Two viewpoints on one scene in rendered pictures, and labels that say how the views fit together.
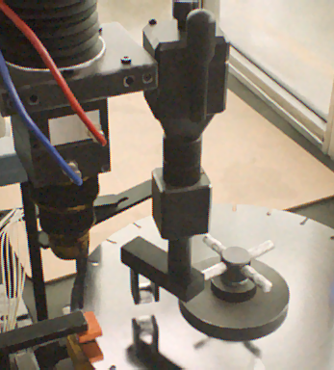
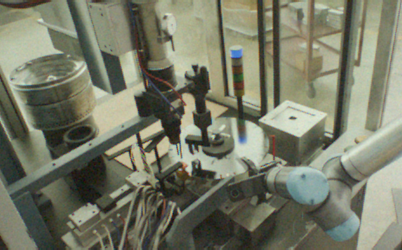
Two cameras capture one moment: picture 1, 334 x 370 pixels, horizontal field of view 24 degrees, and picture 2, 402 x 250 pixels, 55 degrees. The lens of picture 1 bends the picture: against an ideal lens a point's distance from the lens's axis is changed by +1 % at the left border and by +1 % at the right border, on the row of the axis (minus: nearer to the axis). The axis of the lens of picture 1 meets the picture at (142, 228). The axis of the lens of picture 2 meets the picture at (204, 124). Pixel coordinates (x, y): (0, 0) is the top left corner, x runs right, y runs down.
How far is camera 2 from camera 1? 0.50 m
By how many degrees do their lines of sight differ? 16
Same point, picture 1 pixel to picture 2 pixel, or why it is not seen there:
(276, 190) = not seen: hidden behind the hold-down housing
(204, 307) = (212, 149)
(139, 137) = not seen: hidden behind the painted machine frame
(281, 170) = not seen: hidden behind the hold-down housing
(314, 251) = (233, 125)
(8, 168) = (134, 128)
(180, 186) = (202, 113)
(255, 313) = (227, 146)
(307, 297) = (238, 138)
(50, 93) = (171, 96)
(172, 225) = (203, 124)
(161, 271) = (200, 141)
